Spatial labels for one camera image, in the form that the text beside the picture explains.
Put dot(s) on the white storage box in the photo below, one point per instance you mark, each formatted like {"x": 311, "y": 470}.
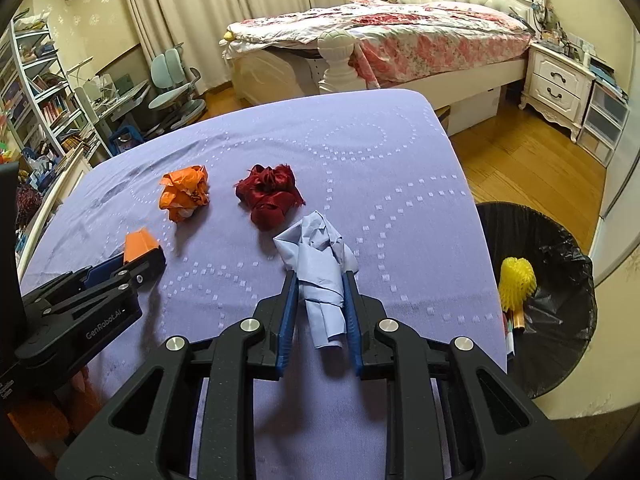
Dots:
{"x": 475, "y": 110}

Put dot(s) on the small yellow toy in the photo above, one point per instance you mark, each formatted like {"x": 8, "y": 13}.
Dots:
{"x": 229, "y": 36}

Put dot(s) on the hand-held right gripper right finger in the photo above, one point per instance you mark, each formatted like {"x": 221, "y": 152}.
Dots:
{"x": 352, "y": 325}

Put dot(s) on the person's left forearm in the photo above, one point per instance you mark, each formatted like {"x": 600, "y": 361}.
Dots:
{"x": 35, "y": 420}

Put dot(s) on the orange crumpled paper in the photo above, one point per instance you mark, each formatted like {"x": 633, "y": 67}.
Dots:
{"x": 180, "y": 192}

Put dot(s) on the group of small bottles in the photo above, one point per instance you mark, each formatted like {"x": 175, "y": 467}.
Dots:
{"x": 550, "y": 20}

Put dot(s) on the white wardrobe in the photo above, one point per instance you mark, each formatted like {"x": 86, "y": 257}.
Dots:
{"x": 622, "y": 160}

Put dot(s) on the orange paper piece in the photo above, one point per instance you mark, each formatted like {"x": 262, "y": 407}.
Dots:
{"x": 140, "y": 245}

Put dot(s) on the grey study desk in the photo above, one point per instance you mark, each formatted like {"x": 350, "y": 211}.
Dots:
{"x": 120, "y": 100}

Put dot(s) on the clear plastic drawer unit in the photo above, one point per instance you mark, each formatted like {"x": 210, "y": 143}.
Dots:
{"x": 605, "y": 120}

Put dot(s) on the white wrapper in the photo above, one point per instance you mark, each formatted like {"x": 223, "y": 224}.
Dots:
{"x": 509, "y": 342}

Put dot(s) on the pink floral quilt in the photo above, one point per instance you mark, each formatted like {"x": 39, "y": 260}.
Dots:
{"x": 400, "y": 30}

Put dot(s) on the white bookshelf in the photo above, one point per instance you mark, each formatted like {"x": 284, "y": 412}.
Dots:
{"x": 50, "y": 100}

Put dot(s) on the light green desk chair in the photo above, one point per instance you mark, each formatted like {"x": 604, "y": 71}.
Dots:
{"x": 167, "y": 75}

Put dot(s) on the white nightstand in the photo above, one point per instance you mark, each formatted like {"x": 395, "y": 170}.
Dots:
{"x": 557, "y": 85}

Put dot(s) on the brown fluffy toy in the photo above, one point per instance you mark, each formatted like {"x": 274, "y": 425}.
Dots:
{"x": 27, "y": 200}

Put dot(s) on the blue basket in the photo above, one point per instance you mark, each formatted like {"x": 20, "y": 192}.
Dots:
{"x": 125, "y": 140}

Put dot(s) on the light blue paper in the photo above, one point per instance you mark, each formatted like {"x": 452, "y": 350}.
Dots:
{"x": 315, "y": 265}

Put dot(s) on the dark red ribbon bundle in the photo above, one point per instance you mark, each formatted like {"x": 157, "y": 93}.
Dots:
{"x": 270, "y": 195}

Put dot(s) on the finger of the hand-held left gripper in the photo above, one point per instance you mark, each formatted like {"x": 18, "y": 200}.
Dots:
{"x": 145, "y": 270}
{"x": 102, "y": 270}

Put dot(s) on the purple tablecloth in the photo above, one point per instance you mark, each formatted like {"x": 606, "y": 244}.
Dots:
{"x": 350, "y": 160}

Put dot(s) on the black-bagged waste bin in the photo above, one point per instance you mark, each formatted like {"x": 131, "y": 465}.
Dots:
{"x": 555, "y": 330}

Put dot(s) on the beige curtain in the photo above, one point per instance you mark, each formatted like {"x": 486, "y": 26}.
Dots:
{"x": 175, "y": 20}

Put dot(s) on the yellow foam fruit net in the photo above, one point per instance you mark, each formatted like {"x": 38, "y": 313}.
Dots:
{"x": 517, "y": 280}

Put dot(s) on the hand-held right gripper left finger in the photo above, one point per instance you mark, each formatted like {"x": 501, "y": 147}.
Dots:
{"x": 286, "y": 320}

